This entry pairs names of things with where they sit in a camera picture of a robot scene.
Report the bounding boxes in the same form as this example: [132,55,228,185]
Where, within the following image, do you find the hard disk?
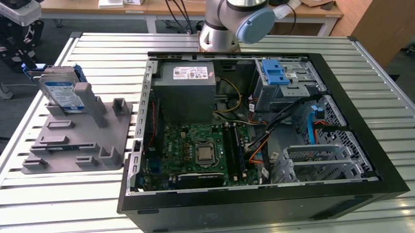
[21,62,97,114]

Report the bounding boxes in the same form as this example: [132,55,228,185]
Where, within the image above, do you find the black power plug wire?
[315,120,349,133]

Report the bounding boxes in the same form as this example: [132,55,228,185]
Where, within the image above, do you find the grey metal disk bay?
[280,142,371,184]

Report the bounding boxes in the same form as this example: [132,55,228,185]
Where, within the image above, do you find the grey stand foot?
[0,81,15,100]

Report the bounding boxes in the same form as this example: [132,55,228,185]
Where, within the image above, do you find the wooden desk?
[12,0,344,37]

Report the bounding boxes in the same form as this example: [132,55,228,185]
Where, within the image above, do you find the large white box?
[97,0,124,9]

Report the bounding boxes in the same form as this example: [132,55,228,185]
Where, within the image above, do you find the grey parts rack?
[21,82,133,175]

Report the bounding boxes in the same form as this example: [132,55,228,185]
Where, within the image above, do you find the grey power supply unit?
[152,62,217,124]

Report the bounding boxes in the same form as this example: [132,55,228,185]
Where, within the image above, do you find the green motherboard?
[147,122,260,189]

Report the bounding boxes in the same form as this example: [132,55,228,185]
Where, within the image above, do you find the silver CPU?
[197,145,215,163]

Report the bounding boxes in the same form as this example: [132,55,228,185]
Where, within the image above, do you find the CPU socket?
[193,140,219,168]

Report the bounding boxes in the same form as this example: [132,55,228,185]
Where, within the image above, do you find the black RAM slot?
[221,123,236,179]

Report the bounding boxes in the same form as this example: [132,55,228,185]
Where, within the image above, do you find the black graphics card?
[176,171,225,190]

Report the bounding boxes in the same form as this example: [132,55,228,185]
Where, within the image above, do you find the blue drive cage latch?
[261,59,292,85]

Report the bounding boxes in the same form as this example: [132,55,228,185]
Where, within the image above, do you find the RAM stick in motherboard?
[233,125,248,179]

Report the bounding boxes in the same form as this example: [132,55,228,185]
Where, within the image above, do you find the white device on desk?
[273,0,303,19]

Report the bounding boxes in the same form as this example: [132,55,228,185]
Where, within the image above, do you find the grey metal drive cage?
[253,59,327,113]

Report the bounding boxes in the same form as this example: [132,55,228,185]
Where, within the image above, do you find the brown cardboard piece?
[300,0,335,11]

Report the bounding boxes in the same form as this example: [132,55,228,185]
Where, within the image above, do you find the black PC case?
[116,51,411,233]

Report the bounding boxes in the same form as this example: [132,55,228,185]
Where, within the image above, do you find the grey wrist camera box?
[0,0,43,26]

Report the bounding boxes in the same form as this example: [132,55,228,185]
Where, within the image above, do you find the yellow wires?
[213,77,244,114]

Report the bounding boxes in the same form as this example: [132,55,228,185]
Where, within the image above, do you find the black wire bundle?
[245,96,321,151]

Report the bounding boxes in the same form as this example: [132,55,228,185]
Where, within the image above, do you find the orange wires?
[248,136,271,168]

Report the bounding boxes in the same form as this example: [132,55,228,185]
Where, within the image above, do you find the blue data wire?
[307,104,325,146]

